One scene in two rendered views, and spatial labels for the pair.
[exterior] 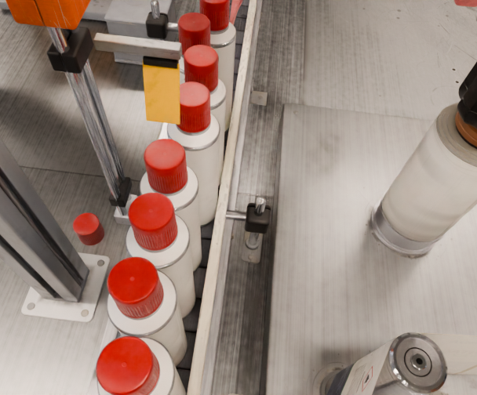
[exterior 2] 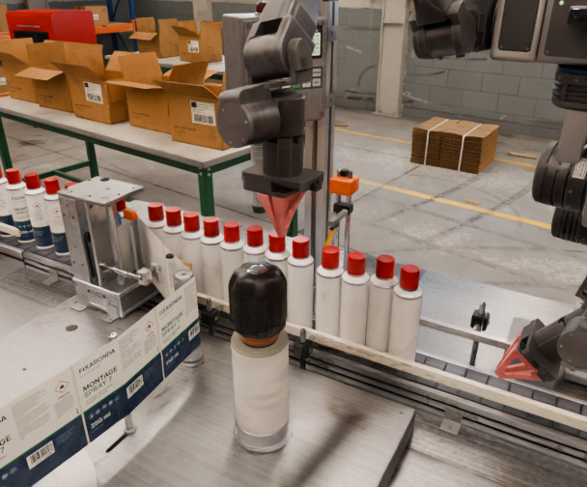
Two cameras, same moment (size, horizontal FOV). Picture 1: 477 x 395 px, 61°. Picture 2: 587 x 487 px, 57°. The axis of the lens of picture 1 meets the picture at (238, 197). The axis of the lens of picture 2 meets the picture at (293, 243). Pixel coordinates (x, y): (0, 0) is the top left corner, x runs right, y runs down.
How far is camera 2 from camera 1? 1.01 m
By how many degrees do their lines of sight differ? 82
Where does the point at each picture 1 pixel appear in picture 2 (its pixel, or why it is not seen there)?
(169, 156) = (298, 240)
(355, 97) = not seen: outside the picture
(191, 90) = (332, 249)
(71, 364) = not seen: hidden behind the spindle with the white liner
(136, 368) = (228, 225)
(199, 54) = (357, 255)
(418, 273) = (224, 421)
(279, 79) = (478, 453)
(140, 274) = (255, 229)
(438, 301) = (201, 421)
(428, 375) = (178, 274)
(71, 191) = not seen: hidden behind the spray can
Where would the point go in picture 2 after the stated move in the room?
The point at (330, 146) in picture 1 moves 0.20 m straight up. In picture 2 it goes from (354, 419) to (361, 318)
